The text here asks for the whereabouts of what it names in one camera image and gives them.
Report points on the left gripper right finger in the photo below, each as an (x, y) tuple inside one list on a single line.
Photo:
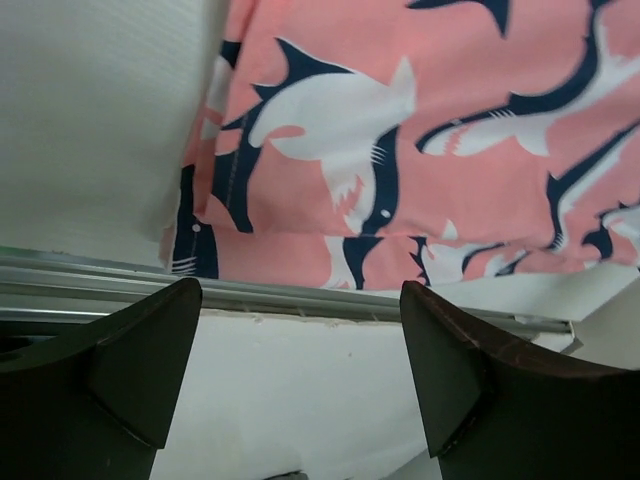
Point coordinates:
[(495, 406)]

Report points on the pink shark print shorts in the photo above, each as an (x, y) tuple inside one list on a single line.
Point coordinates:
[(364, 144)]

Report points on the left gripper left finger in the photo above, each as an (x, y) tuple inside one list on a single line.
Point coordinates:
[(95, 401)]

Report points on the aluminium frame rail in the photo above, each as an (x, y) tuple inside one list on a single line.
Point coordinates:
[(44, 295)]

